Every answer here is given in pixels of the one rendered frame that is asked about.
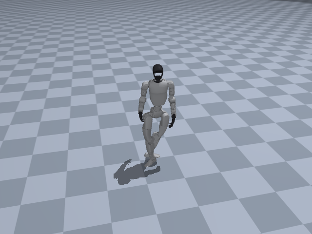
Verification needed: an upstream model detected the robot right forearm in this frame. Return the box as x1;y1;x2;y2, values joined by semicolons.
138;98;145;113

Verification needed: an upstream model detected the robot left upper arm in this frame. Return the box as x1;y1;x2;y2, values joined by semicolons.
167;80;175;103

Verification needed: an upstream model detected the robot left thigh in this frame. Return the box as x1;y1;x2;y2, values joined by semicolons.
152;110;169;140

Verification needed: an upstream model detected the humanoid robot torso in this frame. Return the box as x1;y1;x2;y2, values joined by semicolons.
149;79;168;118

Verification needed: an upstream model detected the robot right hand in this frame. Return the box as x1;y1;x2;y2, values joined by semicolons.
138;112;144;122

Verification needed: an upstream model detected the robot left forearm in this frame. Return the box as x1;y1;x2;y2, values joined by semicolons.
170;102;176;115

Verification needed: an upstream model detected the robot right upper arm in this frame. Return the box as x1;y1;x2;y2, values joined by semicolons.
139;81;150;103

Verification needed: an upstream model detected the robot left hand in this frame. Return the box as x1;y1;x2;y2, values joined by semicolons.
169;114;176;128

